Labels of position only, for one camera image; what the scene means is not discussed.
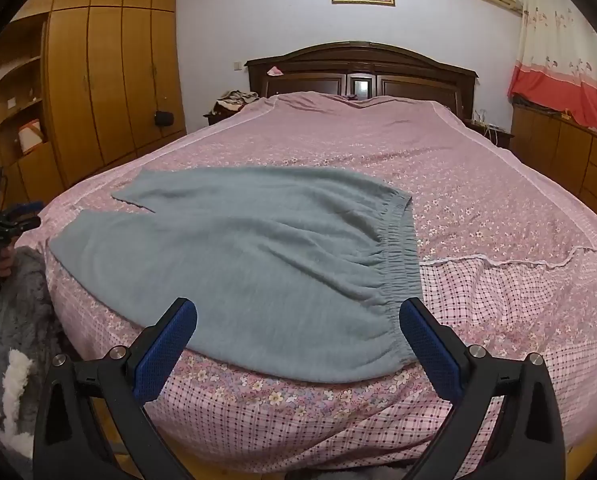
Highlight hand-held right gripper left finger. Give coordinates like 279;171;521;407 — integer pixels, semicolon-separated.
32;297;198;480

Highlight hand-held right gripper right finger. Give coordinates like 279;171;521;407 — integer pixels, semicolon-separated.
399;297;566;480

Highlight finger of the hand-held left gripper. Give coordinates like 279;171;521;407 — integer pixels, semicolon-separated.
0;216;42;242
1;201;45;216

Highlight grey pants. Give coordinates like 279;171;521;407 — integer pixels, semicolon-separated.
48;166;421;383

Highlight white and red bag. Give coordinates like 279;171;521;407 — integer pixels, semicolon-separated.
18;119;46;153

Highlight pink checkered bedsheet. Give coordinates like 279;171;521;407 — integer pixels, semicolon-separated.
43;240;597;478

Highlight wooden wardrobe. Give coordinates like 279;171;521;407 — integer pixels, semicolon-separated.
0;0;189;203

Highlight dark wooden nightstand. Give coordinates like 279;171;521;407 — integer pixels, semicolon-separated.
203;105;244;133

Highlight pink floral bedspread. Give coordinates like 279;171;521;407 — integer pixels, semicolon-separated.
43;91;597;271

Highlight low wooden cabinet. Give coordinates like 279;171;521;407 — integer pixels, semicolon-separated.
509;97;597;233

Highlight pile of clothes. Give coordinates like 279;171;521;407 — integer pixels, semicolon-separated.
213;90;260;111

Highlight dark wooden headboard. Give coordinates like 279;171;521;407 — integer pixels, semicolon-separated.
245;42;479;121

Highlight white and red curtain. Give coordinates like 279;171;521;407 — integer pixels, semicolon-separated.
508;0;597;143

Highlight nightstand with cables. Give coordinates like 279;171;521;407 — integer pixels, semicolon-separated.
461;119;514;150

